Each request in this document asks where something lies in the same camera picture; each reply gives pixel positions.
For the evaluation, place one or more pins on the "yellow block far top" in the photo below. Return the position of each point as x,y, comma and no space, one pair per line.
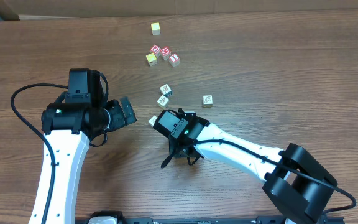
155,28

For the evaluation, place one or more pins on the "red block letter I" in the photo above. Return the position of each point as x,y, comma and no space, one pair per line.
174,60

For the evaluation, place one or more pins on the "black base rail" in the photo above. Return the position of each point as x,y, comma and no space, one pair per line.
118,217

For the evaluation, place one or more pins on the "yellow wooden block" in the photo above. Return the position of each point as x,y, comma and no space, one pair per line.
151,59

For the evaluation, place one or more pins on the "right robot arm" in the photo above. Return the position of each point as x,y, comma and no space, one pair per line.
296,183

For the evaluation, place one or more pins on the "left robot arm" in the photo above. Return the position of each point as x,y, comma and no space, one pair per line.
81,114

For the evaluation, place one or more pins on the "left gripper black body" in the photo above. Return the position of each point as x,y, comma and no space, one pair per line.
122,112

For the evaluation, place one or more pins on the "wooden block star drawing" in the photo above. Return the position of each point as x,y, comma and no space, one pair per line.
163,101

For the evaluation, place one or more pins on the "red block letter C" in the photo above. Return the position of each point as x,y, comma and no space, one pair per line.
156,50

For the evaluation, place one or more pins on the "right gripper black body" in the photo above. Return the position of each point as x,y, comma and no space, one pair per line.
181,152

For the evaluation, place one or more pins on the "wooden block blue side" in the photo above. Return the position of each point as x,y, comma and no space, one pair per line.
166,90

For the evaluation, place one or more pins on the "red block letter M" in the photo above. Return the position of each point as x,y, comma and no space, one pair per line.
165,53

